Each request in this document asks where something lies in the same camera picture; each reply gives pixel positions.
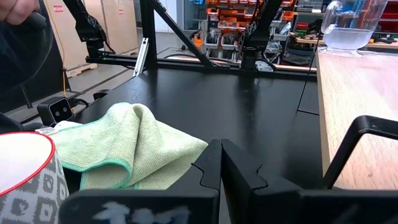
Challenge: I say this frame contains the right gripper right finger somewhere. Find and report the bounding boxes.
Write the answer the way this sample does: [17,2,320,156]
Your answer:
[221,138,398,224]

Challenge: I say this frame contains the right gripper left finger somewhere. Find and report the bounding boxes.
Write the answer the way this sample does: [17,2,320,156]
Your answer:
[58,139,222,224]

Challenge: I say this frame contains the grey patterned ceramic mug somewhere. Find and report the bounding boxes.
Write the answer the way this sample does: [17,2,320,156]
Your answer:
[0,131,70,224]

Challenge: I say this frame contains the clear plastic container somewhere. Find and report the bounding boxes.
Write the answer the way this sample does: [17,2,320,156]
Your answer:
[320,0,389,58]

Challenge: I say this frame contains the green microfibre cloth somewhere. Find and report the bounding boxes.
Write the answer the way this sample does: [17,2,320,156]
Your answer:
[35,102,208,191]

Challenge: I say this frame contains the silver aluminium strip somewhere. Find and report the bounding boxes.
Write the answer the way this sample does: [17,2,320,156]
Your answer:
[132,37,150,77]

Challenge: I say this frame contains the wooden workbench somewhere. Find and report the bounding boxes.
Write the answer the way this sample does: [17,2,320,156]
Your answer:
[294,35,398,51]

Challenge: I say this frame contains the black partition panel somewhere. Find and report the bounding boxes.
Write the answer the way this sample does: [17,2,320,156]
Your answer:
[18,37,68,113]

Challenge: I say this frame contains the rack of orange parts bins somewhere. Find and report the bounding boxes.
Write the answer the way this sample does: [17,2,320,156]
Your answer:
[204,0,296,68]

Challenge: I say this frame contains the beige shipping crates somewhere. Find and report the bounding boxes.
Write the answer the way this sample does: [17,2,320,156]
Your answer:
[43,0,139,71]

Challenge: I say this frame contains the red storage bins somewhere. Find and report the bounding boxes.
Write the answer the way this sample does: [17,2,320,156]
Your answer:
[381,11,398,34]

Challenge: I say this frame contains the person's hand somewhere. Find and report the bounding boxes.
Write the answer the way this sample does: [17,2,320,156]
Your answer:
[0,0,41,26]

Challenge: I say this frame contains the wooden shelf with black frame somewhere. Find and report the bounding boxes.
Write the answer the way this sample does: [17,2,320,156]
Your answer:
[297,46,398,191]

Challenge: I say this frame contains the white corner bracket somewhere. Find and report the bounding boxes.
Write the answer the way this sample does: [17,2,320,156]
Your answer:
[254,60,277,73]

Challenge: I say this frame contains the black table-level camera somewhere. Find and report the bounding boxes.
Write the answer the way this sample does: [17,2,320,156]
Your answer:
[36,96,74,127]

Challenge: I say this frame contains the yellow cable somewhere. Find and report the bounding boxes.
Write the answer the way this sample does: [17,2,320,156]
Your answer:
[60,40,68,98]

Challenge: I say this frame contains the black aluminium table frame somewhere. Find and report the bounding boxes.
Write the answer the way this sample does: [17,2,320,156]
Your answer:
[85,0,318,82]

